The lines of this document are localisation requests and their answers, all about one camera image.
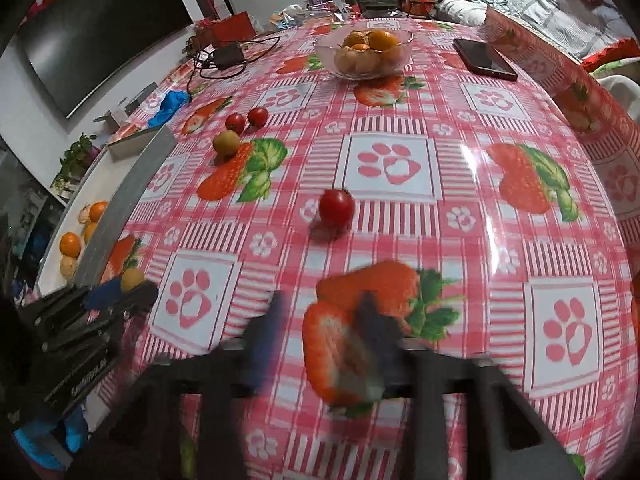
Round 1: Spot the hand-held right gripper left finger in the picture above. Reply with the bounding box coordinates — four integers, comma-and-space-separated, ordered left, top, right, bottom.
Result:
102, 290, 288, 480

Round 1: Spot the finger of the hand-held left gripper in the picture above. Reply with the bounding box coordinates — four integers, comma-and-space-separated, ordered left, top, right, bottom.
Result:
42, 281, 160, 353
19, 280, 123, 333

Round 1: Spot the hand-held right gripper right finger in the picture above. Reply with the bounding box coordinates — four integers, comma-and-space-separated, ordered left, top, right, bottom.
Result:
352, 292, 586, 480

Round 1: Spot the kiwi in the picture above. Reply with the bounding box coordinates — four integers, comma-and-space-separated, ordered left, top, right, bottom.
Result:
213, 130, 241, 157
121, 267, 146, 292

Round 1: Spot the white tray with grey rim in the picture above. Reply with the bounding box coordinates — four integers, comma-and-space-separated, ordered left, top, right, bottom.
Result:
35, 125, 178, 297

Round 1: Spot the person's left hand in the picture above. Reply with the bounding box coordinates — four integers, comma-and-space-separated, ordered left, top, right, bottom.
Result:
14, 407, 90, 471

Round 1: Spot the red checked tablecloth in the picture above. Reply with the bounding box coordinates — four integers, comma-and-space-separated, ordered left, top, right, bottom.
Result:
85, 7, 640, 480

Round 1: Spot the green potted plant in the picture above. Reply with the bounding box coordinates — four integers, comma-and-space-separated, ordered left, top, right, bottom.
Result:
52, 132, 101, 186

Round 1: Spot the small cardboard box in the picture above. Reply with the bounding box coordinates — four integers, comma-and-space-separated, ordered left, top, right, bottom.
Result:
94, 82, 158, 128

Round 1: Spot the blue crumpled cloth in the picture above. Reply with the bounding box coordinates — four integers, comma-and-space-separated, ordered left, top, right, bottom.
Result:
147, 91, 191, 128

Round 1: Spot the black television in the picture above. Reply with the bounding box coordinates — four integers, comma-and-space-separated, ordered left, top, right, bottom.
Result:
15, 0, 195, 120

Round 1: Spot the red gift box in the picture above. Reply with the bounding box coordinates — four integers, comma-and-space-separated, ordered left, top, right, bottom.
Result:
195, 11, 257, 46

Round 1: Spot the glass bowl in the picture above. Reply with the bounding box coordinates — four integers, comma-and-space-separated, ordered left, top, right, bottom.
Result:
313, 27, 413, 81

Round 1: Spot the black smartphone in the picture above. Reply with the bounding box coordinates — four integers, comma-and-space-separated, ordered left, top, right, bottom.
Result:
453, 38, 519, 82

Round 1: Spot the clear plastic bag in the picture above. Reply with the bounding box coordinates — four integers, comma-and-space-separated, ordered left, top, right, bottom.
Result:
270, 5, 321, 26

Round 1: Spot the black tablet screen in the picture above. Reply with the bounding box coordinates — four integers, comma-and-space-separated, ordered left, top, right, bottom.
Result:
357, 0, 403, 18

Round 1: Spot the red bag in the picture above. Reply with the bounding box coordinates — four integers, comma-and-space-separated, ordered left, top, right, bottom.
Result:
402, 0, 443, 18

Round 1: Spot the grey quilted sofa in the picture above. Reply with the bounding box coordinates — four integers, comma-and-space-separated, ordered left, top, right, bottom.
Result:
435, 0, 640, 61

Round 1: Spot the red fringed cushion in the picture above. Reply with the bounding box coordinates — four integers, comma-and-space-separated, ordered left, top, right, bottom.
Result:
582, 37, 640, 73

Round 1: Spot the black power adapter with cable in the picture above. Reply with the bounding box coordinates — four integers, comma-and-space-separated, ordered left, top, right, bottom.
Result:
192, 35, 281, 81

